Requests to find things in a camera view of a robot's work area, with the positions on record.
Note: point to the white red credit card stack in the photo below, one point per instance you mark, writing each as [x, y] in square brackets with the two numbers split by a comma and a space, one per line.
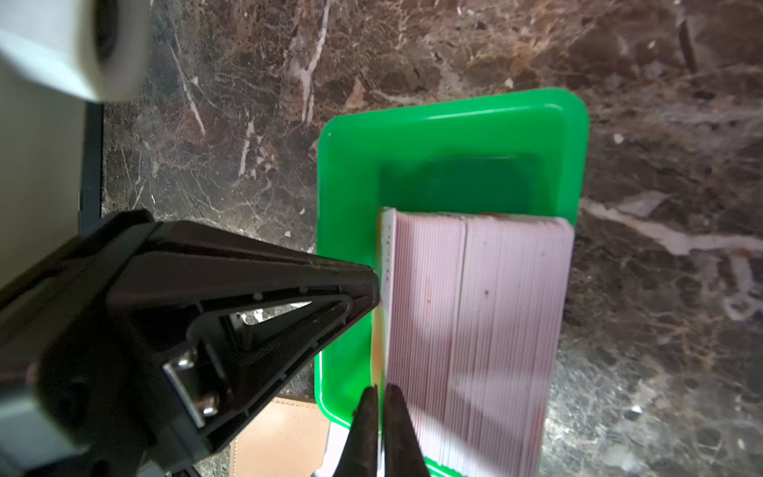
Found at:
[477, 311]

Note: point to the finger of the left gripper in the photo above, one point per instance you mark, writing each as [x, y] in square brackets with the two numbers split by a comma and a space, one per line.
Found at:
[144, 347]

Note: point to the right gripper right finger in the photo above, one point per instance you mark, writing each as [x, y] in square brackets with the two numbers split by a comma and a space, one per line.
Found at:
[401, 450]

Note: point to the green plastic tray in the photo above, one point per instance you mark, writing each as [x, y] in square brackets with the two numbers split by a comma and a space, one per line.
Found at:
[517, 154]

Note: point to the pink leather card holder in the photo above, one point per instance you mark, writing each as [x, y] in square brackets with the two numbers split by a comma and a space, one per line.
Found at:
[287, 438]

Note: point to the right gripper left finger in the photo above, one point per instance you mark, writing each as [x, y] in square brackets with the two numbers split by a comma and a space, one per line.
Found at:
[360, 455]

